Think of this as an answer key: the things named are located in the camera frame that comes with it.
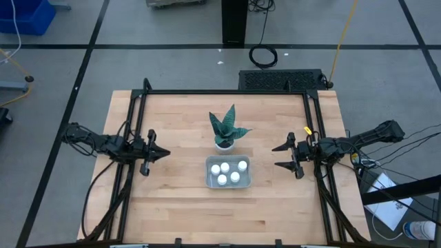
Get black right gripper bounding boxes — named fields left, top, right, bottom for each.
left=271, top=132, right=324, bottom=180

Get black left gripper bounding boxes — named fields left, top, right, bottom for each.
left=129, top=130, right=171, bottom=176

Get grey plastic basket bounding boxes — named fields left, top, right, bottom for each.
left=205, top=154, right=253, bottom=189

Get snake plant in white pot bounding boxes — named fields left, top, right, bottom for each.
left=208, top=103, right=253, bottom=155

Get black perforated computer case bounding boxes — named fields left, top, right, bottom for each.
left=238, top=69, right=329, bottom=92

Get white paper sheet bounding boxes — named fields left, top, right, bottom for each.
left=364, top=171, right=414, bottom=231

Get black beam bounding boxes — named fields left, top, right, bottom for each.
left=361, top=174, right=441, bottom=206

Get black pillar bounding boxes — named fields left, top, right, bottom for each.
left=221, top=0, right=249, bottom=48

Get clear water bottle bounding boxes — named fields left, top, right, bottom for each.
left=402, top=220, right=437, bottom=241

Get grey device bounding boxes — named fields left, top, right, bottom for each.
left=145, top=0, right=207, bottom=8

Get black object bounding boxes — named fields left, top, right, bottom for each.
left=0, top=107, right=14, bottom=125

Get grey metal foot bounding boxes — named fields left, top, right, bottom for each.
left=0, top=80, right=30, bottom=93

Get blue plastic bin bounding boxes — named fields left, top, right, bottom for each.
left=0, top=0, right=57, bottom=37

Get black aluminium table frame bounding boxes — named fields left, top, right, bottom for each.
left=82, top=77, right=372, bottom=248

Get coiled black cable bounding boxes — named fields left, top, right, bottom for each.
left=248, top=0, right=279, bottom=70

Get yellow cord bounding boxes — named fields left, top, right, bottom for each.
left=328, top=0, right=360, bottom=89
left=0, top=47, right=34, bottom=108

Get white cable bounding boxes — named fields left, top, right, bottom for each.
left=0, top=0, right=22, bottom=65

